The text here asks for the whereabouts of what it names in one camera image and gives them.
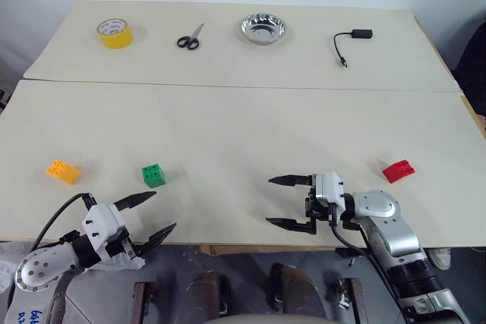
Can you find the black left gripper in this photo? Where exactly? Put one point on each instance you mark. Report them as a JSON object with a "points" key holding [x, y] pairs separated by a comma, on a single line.
{"points": [[120, 245]]}

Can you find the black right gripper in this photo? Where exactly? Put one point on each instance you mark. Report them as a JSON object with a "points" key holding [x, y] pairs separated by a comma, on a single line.
{"points": [[318, 212]]}

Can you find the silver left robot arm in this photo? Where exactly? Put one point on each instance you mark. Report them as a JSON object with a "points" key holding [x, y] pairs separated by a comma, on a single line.
{"points": [[41, 267]]}

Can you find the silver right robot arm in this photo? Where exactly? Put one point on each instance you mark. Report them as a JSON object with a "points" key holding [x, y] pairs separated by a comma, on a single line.
{"points": [[395, 225]]}

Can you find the green toy brick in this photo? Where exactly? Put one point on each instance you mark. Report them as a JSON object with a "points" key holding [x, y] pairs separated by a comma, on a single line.
{"points": [[154, 178]]}

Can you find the dark rounded shape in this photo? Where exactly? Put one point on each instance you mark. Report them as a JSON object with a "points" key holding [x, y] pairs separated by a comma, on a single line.
{"points": [[294, 290], [207, 293]]}

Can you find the orange toy brick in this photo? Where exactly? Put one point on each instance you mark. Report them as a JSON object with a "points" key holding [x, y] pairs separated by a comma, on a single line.
{"points": [[67, 174]]}

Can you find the cream paper table sheet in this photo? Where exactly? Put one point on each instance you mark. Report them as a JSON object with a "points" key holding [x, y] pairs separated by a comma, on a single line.
{"points": [[235, 130], [235, 62]]}

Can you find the red toy brick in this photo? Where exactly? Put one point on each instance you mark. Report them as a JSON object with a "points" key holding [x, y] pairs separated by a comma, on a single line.
{"points": [[396, 172]]}

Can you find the white shoe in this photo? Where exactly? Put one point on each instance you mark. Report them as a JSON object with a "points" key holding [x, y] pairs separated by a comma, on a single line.
{"points": [[440, 258]]}

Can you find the silver metal bowl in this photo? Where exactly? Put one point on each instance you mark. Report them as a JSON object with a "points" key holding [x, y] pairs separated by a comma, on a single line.
{"points": [[262, 32]]}

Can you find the yellow tape roll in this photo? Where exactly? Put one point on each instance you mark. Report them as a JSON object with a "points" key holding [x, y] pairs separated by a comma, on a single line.
{"points": [[114, 41]]}

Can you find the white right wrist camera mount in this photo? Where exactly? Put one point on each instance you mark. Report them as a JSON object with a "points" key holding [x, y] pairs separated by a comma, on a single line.
{"points": [[327, 187]]}

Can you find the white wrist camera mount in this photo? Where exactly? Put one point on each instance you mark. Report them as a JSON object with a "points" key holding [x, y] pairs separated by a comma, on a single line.
{"points": [[327, 187], [99, 223]]}

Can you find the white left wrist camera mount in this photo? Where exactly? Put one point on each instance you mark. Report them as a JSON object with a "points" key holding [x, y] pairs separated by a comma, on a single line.
{"points": [[99, 223]]}

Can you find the dark metal bracket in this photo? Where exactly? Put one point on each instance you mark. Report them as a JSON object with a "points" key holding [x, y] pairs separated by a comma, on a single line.
{"points": [[353, 299], [143, 301]]}

